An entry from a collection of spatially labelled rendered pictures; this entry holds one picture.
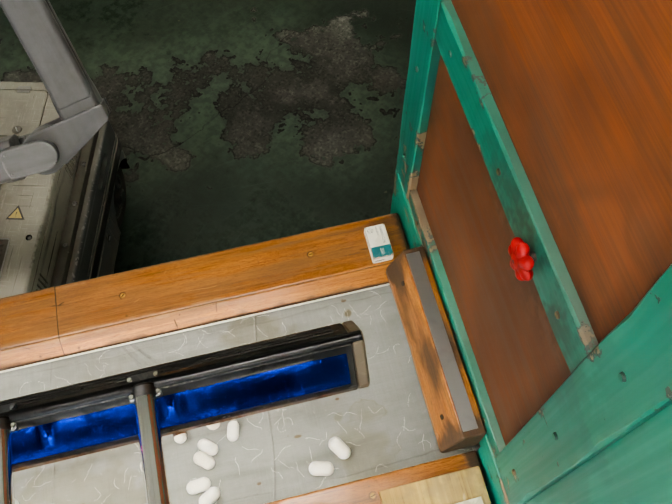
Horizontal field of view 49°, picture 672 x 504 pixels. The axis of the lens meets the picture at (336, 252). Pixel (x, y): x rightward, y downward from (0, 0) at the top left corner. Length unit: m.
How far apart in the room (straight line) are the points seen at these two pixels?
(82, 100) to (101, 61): 1.56
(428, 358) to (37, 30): 0.69
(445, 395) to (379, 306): 0.23
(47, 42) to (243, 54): 1.52
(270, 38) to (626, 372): 2.11
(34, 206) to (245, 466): 0.85
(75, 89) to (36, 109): 0.85
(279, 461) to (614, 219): 0.71
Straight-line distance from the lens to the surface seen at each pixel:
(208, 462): 1.15
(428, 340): 1.09
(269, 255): 1.24
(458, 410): 1.06
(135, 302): 1.24
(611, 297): 0.63
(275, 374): 0.82
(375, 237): 1.23
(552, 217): 0.70
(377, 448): 1.16
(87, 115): 1.06
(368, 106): 2.38
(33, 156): 1.06
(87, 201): 1.88
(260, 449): 1.16
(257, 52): 2.54
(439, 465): 1.13
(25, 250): 1.70
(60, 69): 1.06
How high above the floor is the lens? 1.87
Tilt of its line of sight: 63 degrees down
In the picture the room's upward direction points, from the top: straight up
